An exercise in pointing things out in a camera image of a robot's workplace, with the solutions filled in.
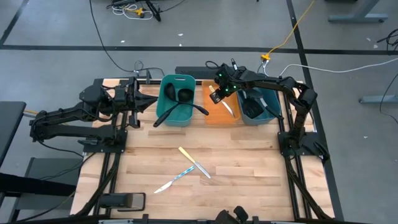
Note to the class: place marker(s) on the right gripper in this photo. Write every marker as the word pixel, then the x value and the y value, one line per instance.
pixel 231 77

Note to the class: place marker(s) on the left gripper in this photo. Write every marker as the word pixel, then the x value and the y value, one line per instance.
pixel 126 96

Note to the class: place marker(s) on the black ladle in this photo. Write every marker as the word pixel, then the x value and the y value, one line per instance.
pixel 170 91

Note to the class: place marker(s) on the black serving spoon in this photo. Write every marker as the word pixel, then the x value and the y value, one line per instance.
pixel 185 95

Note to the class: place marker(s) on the black steel-necked utensil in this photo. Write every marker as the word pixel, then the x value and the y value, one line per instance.
pixel 275 112

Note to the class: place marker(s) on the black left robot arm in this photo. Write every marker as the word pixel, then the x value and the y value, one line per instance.
pixel 71 132

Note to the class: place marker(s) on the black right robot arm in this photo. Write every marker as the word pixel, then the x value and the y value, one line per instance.
pixel 270 83

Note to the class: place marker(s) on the orange plastic tray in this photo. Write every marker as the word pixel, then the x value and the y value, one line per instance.
pixel 217 116

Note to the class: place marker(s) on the black ribbed mat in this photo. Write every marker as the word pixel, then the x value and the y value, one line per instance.
pixel 192 72

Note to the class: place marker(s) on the teal plastic bin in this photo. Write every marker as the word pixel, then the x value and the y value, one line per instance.
pixel 177 119

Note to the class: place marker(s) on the blue plastic bin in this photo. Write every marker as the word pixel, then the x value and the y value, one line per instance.
pixel 258 123

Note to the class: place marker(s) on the black tripod legs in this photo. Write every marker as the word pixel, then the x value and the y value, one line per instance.
pixel 154 12

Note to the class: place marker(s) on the black box device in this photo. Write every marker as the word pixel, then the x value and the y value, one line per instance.
pixel 118 201

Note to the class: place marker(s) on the black bench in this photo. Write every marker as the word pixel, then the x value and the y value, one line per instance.
pixel 37 185

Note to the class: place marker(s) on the black side table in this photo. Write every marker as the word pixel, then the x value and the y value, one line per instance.
pixel 11 130

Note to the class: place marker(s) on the black frame rail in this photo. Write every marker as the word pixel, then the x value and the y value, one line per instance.
pixel 290 180
pixel 108 174
pixel 186 221

